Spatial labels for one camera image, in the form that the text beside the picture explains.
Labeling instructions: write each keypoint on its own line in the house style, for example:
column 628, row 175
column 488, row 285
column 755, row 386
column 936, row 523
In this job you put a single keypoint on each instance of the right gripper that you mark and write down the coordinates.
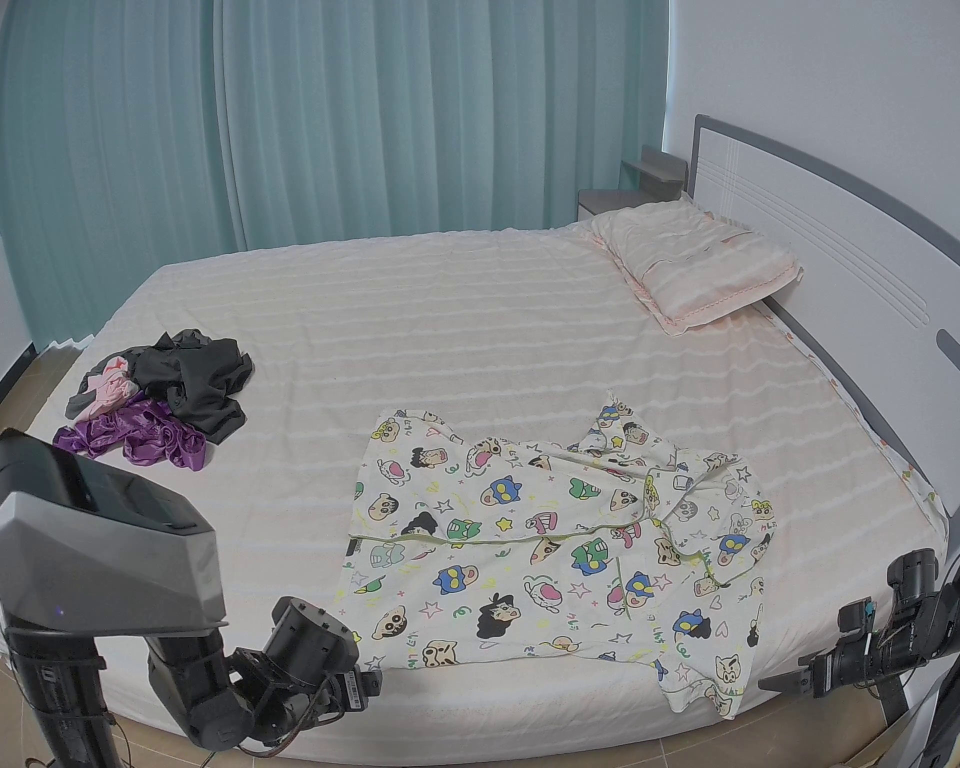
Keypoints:
column 840, row 667

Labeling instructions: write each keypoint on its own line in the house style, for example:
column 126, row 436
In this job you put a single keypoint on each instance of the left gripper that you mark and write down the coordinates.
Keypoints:
column 352, row 690

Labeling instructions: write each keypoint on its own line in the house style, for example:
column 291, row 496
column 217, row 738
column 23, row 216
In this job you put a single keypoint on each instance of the white printed pyjama top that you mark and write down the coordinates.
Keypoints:
column 525, row 540

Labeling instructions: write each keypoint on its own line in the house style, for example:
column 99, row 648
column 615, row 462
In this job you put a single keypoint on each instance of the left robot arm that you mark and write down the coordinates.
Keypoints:
column 112, row 555

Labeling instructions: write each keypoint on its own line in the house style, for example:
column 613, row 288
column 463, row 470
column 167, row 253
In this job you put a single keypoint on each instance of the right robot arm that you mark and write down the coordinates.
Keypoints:
column 919, row 577

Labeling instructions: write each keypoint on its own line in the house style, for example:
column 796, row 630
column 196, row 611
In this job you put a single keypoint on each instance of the bed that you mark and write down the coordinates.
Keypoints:
column 487, row 322

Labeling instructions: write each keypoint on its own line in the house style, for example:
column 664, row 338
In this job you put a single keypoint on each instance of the purple garment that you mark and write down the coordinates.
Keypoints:
column 150, row 435

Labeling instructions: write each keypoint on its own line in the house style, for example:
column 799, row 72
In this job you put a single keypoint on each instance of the black garment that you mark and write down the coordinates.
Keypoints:
column 195, row 375

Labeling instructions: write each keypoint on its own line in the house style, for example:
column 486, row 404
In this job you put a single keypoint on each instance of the pink garment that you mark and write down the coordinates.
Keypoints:
column 112, row 390

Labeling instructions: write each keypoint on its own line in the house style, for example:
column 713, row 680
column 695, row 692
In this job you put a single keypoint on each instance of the pale pink striped pillow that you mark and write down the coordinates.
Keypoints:
column 690, row 262

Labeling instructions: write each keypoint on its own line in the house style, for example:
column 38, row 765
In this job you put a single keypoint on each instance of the grey bedside table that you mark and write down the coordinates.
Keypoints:
column 600, row 201

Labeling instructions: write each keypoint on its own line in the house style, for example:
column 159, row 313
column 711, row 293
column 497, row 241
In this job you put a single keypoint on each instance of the blue-green curtain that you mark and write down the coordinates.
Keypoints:
column 450, row 112
column 112, row 150

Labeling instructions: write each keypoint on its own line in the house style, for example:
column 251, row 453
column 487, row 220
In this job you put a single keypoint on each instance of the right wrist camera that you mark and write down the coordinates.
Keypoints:
column 853, row 619

